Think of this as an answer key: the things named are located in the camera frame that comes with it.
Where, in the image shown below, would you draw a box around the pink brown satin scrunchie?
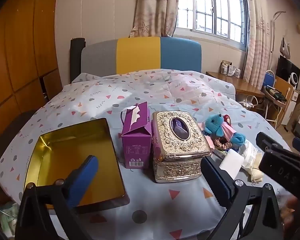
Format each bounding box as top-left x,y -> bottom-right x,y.
213,137 -> 233,149

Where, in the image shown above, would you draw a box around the wooden desk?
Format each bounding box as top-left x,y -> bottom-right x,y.
205,71 -> 265,103

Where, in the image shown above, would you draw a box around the green white paper packets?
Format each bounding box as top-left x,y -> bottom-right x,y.
0,202 -> 18,238

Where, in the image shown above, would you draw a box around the barred window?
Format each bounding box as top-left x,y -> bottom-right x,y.
174,0 -> 249,52

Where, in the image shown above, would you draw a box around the grey yellow blue headboard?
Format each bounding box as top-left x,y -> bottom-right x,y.
80,36 -> 202,75

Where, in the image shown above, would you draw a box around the gold metal tin tray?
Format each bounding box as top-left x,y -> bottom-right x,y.
24,117 -> 127,209

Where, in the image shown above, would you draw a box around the gold ornate tissue box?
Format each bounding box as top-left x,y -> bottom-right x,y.
151,110 -> 212,183

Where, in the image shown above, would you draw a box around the dark grey mattress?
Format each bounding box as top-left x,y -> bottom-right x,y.
0,110 -> 40,155

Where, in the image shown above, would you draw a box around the blue chair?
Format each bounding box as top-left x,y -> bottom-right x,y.
262,70 -> 277,88

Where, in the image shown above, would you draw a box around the purple carton box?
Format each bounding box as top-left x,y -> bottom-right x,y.
121,102 -> 152,169

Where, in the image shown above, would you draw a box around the white cabinet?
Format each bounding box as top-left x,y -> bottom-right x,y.
281,90 -> 300,125

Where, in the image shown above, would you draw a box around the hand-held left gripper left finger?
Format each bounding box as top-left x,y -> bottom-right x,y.
15,155 -> 99,240

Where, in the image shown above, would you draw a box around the beige starfish print curtain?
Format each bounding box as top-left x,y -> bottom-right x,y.
128,0 -> 180,38

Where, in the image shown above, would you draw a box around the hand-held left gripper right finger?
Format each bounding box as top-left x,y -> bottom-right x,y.
200,156 -> 284,240

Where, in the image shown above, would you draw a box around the cream gloves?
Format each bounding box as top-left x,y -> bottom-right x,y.
236,140 -> 263,182

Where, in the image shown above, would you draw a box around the group of small white boxes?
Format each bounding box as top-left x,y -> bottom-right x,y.
220,60 -> 242,78

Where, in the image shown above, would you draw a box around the white round fan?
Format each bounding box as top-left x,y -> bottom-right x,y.
289,72 -> 299,89

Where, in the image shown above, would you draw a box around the white square packet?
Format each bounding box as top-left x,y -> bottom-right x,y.
219,149 -> 244,177

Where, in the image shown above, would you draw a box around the black monitor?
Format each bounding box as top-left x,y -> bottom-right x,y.
276,55 -> 300,83

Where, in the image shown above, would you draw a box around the pink patterned curtain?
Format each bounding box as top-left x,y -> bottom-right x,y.
244,0 -> 275,90

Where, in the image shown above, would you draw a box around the white garment steamer pole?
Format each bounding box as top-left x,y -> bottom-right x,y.
270,10 -> 287,73

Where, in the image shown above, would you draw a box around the wooden wardrobe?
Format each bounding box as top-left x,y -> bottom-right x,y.
0,0 -> 63,150

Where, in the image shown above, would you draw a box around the dark green bag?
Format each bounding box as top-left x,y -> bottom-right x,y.
265,86 -> 288,103

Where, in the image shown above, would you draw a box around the blue plush toy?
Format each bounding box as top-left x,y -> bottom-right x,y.
202,114 -> 247,147

